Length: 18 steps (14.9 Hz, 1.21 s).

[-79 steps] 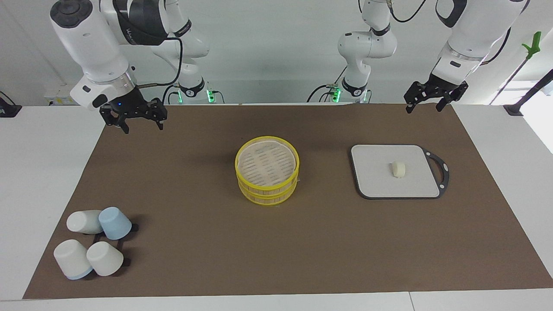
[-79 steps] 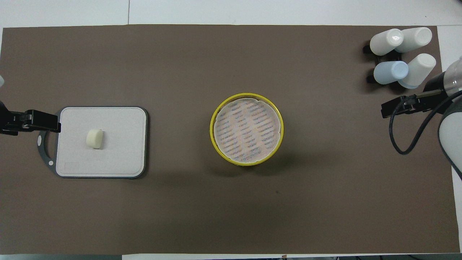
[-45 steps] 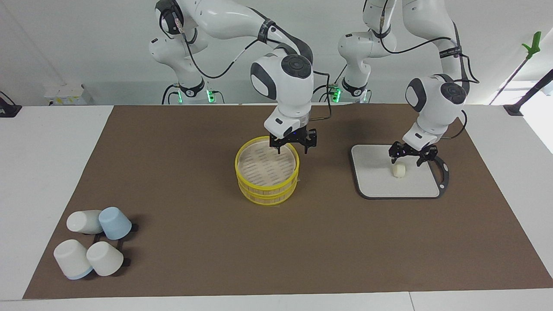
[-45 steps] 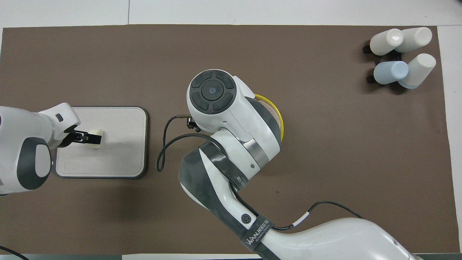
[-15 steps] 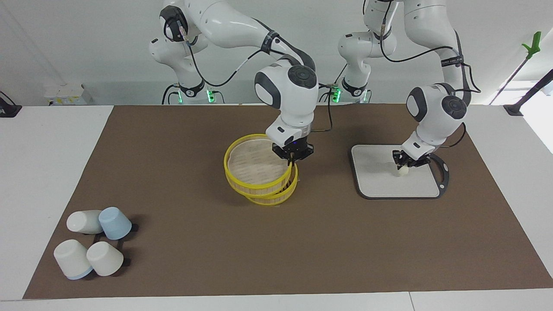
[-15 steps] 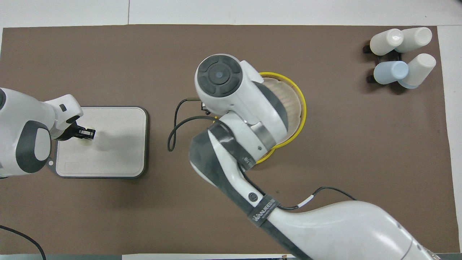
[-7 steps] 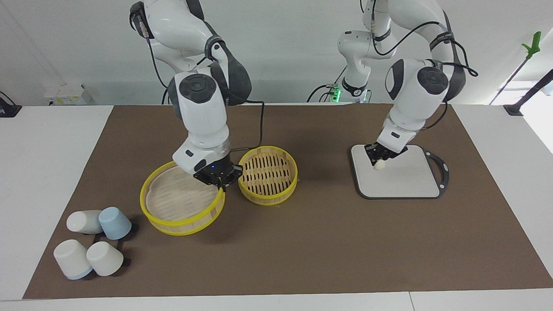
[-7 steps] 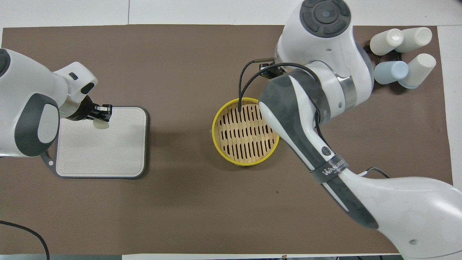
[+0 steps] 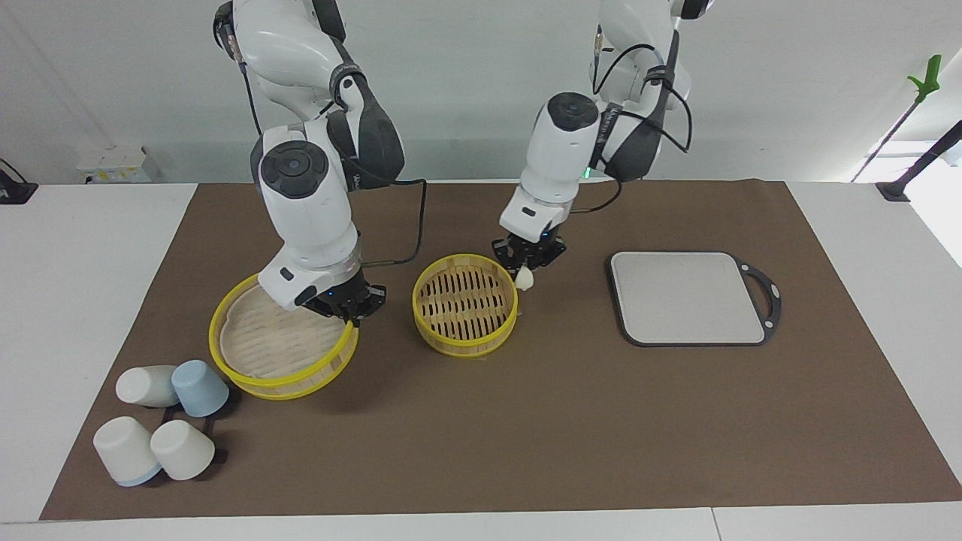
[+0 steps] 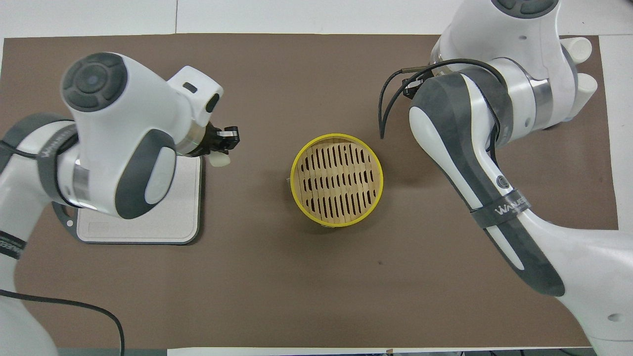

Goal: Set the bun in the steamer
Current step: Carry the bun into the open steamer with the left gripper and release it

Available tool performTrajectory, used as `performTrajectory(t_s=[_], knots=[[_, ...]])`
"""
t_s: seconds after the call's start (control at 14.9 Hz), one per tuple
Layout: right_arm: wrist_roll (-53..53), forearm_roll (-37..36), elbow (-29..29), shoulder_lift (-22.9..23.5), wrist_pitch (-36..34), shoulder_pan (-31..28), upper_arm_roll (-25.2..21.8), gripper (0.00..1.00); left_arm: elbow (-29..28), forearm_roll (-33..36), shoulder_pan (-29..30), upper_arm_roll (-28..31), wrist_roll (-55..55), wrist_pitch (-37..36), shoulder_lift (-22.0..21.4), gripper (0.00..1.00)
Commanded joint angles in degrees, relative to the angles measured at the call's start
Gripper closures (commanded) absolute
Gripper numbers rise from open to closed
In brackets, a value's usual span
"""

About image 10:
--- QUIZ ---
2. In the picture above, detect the brown table mat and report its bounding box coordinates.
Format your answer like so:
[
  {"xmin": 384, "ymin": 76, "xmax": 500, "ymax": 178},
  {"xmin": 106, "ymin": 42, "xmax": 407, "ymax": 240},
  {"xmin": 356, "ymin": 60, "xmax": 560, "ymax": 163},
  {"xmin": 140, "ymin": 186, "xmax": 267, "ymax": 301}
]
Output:
[{"xmin": 0, "ymin": 34, "xmax": 619, "ymax": 349}]

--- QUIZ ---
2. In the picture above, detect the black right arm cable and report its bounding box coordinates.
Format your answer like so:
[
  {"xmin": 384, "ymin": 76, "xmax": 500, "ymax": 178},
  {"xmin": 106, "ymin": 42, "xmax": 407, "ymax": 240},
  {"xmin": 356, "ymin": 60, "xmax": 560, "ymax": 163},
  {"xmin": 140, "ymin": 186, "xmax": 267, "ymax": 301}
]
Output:
[{"xmin": 378, "ymin": 59, "xmax": 501, "ymax": 149}]

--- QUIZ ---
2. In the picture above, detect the white cup with blue rim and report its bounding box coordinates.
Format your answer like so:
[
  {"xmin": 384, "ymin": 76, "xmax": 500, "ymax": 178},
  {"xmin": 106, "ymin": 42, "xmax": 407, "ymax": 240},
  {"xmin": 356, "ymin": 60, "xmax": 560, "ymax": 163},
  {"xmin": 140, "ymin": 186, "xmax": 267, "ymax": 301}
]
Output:
[
  {"xmin": 575, "ymin": 73, "xmax": 598, "ymax": 112},
  {"xmin": 563, "ymin": 37, "xmax": 592, "ymax": 65}
]

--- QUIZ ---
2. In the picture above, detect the white cutting board grey rim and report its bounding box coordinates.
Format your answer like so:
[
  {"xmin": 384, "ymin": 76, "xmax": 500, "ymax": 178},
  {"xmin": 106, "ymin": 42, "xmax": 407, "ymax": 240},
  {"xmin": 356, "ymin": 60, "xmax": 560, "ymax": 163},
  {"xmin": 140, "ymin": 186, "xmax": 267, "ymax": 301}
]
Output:
[{"xmin": 51, "ymin": 153, "xmax": 203, "ymax": 246}]

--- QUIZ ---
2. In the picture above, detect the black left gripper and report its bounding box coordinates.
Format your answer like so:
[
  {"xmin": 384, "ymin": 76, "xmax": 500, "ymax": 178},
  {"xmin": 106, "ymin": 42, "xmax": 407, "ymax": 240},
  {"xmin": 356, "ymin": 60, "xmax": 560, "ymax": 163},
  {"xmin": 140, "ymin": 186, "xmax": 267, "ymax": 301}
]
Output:
[{"xmin": 202, "ymin": 122, "xmax": 241, "ymax": 156}]

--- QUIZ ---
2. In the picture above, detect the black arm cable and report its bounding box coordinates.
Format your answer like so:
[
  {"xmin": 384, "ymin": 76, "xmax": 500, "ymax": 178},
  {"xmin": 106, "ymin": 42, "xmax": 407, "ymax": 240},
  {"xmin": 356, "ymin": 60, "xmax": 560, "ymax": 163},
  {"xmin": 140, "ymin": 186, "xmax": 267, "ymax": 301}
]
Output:
[
  {"xmin": 0, "ymin": 289, "xmax": 125, "ymax": 356},
  {"xmin": 378, "ymin": 59, "xmax": 501, "ymax": 149}
]

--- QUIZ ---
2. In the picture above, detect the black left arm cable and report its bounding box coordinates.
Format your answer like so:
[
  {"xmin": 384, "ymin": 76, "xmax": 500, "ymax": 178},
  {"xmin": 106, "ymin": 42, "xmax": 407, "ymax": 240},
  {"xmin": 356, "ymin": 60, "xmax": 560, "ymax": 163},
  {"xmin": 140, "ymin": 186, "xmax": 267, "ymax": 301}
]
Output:
[{"xmin": 0, "ymin": 289, "xmax": 125, "ymax": 356}]

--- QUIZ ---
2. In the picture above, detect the yellow rimmed bamboo steamer basket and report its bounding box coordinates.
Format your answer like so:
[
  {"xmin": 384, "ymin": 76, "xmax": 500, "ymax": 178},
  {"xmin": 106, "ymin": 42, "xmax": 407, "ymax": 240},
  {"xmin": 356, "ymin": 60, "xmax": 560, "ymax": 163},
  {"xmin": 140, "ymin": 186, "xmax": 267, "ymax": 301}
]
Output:
[{"xmin": 290, "ymin": 133, "xmax": 384, "ymax": 228}]

